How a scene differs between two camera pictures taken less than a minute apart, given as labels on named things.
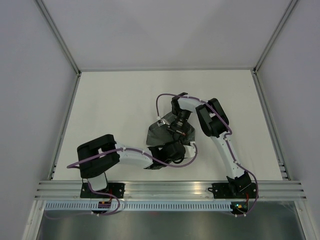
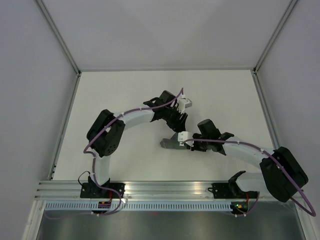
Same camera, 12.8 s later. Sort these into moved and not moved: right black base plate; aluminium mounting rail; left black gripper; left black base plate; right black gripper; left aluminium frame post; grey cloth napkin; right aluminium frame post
Moved: right black gripper; left black gripper; grey cloth napkin
Not moved: right aluminium frame post; aluminium mounting rail; left black base plate; left aluminium frame post; right black base plate
